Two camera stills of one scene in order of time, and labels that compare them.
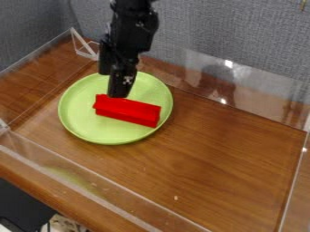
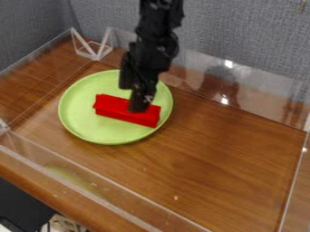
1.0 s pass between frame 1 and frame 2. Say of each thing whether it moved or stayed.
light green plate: stayed
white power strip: stayed
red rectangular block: stayed
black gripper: moved
